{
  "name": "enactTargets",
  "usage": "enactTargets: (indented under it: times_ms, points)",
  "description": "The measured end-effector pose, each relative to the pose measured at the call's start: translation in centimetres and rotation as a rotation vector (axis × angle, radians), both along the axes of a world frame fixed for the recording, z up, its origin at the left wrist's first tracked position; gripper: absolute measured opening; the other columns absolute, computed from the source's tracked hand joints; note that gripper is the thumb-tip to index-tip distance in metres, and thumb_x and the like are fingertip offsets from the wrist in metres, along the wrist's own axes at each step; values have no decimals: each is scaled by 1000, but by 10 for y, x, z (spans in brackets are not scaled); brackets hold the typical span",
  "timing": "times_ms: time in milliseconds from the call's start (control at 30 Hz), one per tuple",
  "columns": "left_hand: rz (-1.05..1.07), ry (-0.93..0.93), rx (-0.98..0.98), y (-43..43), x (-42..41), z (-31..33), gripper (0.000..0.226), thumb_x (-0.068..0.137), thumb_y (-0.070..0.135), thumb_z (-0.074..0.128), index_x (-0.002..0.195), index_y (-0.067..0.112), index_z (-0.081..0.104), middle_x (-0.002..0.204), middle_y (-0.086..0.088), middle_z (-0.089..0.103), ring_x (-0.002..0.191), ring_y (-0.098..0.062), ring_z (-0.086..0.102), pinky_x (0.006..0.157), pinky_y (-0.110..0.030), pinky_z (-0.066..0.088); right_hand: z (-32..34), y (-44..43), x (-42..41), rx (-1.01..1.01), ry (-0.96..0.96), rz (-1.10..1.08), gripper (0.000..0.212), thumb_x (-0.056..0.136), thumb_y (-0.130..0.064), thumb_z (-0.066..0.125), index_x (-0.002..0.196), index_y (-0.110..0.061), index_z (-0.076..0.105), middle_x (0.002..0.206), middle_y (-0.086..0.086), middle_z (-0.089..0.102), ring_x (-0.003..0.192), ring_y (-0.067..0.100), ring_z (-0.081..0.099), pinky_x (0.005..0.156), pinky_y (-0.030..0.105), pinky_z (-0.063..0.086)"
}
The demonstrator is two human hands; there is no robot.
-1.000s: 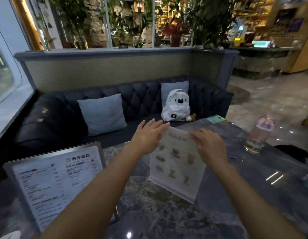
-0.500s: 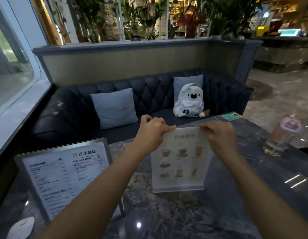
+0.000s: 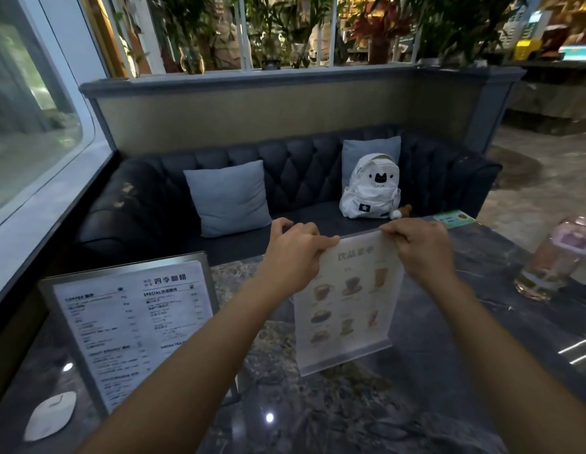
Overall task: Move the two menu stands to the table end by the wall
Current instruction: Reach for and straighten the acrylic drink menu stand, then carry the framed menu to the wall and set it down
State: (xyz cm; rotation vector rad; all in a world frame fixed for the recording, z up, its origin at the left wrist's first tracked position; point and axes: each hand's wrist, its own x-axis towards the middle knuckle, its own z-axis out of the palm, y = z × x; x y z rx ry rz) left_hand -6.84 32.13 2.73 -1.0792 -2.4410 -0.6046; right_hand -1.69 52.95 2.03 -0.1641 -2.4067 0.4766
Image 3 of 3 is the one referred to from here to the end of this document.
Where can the large grey cushion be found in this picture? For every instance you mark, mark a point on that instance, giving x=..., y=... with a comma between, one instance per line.
x=228, y=197

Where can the person's right fingers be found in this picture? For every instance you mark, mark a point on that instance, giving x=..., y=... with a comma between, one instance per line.
x=396, y=230

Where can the dark tufted leather sofa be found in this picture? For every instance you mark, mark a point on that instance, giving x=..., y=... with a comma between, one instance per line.
x=283, y=184

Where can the metal framed menu board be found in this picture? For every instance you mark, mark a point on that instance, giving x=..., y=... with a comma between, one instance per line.
x=127, y=326

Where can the clear bottle with purple lid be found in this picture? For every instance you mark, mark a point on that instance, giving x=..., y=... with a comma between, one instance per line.
x=555, y=260

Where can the brown plush toy charm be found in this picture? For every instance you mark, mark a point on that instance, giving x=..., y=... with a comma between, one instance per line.
x=402, y=212

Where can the large glass window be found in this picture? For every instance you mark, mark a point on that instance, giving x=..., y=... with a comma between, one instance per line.
x=28, y=103

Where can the grey booth partition wall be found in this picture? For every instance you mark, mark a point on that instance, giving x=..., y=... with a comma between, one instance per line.
x=297, y=103

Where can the person's right hand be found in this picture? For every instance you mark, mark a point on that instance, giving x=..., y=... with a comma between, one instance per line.
x=423, y=252

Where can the white oval coaster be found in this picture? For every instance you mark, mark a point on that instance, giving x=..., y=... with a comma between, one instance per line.
x=50, y=416

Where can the row of potted plants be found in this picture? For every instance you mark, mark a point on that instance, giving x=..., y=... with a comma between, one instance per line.
x=321, y=28

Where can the person's left thumb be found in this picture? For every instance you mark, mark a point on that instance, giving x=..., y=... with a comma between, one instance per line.
x=324, y=244

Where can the clear acrylic drinks menu stand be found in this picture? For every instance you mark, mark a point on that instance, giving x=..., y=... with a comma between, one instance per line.
x=347, y=302

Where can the green card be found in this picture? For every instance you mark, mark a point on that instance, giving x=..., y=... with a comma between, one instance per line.
x=455, y=218

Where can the person's left hand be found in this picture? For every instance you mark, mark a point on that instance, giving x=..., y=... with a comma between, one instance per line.
x=293, y=264

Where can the person's right forearm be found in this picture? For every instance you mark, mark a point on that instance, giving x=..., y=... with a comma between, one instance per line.
x=506, y=359

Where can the small grey cushion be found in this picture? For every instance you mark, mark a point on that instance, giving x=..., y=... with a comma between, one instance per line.
x=364, y=153

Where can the person's left forearm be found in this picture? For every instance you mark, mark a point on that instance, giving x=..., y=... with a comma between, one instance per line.
x=179, y=373

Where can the white cat print backpack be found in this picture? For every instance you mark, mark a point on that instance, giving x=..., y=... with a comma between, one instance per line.
x=371, y=186

